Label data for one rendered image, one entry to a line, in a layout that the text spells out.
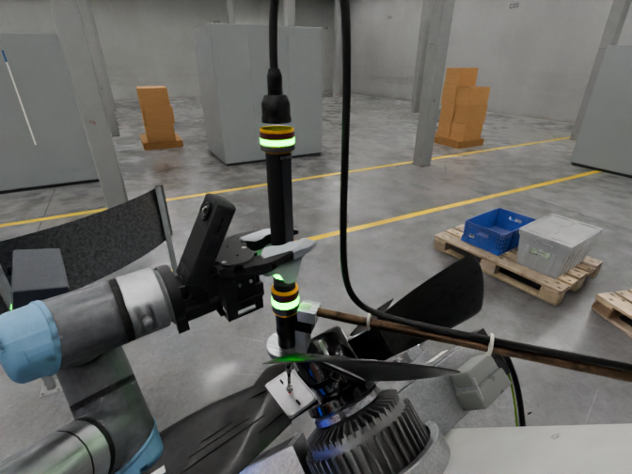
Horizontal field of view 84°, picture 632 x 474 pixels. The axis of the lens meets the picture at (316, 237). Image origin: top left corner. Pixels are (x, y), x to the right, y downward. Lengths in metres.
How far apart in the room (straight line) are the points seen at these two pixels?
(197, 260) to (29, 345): 0.17
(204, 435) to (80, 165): 6.08
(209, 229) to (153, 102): 8.10
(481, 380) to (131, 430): 0.64
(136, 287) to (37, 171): 6.27
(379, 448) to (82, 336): 0.47
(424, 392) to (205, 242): 0.57
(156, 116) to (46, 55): 2.71
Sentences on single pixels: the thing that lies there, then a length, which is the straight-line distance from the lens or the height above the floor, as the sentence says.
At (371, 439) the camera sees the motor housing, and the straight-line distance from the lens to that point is 0.68.
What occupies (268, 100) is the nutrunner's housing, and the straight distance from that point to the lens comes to 0.45.
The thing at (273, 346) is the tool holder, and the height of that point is 1.31.
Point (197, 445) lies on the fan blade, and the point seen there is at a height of 1.17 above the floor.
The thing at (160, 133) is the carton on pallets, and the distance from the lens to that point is 8.60.
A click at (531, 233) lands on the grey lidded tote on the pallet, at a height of 0.47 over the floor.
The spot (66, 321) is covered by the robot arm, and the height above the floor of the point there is 1.51.
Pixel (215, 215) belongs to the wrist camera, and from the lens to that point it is 0.43.
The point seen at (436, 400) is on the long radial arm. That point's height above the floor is 1.11.
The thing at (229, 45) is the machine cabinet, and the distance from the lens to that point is 6.59.
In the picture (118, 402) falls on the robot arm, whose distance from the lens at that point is 0.53.
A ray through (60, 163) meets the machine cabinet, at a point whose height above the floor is 0.36.
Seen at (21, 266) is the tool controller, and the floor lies 1.25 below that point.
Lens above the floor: 1.74
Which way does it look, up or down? 27 degrees down
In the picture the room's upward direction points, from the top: straight up
